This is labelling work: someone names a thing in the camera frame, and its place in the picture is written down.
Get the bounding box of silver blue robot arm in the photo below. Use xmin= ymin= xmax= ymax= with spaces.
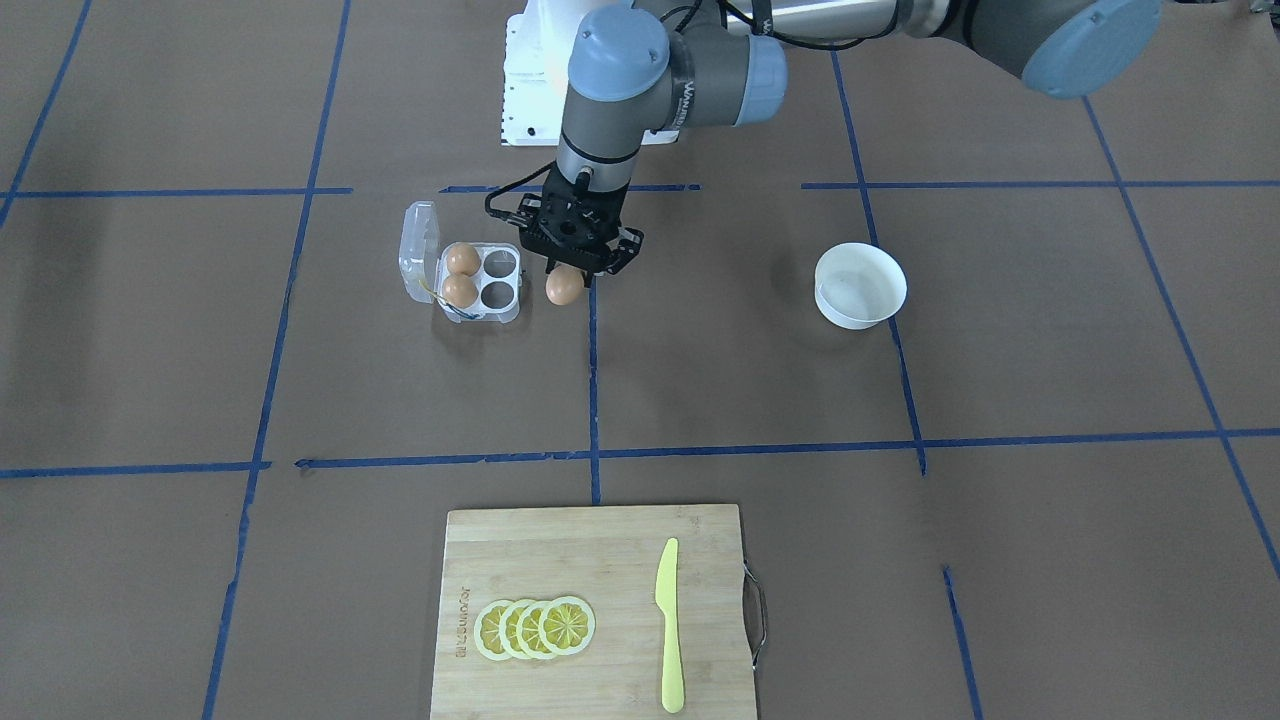
xmin=485 ymin=1 xmax=1162 ymax=281

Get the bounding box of brown egg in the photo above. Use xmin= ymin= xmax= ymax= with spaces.
xmin=443 ymin=242 xmax=483 ymax=275
xmin=545 ymin=264 xmax=586 ymax=307
xmin=440 ymin=273 xmax=479 ymax=309

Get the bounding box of lemon slice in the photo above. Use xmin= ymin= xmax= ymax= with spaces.
xmin=538 ymin=596 xmax=596 ymax=657
xmin=498 ymin=598 xmax=534 ymax=660
xmin=474 ymin=600 xmax=513 ymax=662
xmin=515 ymin=600 xmax=561 ymax=661

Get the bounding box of yellow plastic knife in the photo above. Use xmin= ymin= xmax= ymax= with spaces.
xmin=654 ymin=537 xmax=685 ymax=714

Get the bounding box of clear plastic egg box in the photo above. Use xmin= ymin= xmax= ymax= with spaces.
xmin=397 ymin=201 xmax=524 ymax=324

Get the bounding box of white pedestal column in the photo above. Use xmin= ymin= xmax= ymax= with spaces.
xmin=500 ymin=1 xmax=669 ymax=146

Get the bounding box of white bowl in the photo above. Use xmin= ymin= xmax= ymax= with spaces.
xmin=814 ymin=243 xmax=908 ymax=331

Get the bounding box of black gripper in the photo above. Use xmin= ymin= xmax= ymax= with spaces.
xmin=516 ymin=165 xmax=644 ymax=275

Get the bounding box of bamboo cutting board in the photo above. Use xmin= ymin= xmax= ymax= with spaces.
xmin=428 ymin=503 xmax=759 ymax=719

